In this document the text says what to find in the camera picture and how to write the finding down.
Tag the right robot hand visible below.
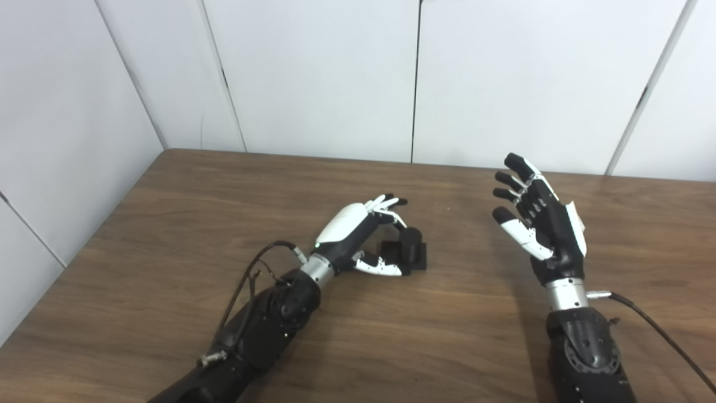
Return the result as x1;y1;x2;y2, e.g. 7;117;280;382
492;153;588;286

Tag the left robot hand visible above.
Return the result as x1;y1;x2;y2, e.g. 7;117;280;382
314;194;412;277

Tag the black peg with square base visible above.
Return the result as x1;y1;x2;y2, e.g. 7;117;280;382
378;227;428;275

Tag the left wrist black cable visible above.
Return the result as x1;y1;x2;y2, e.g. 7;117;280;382
199;241;308;367

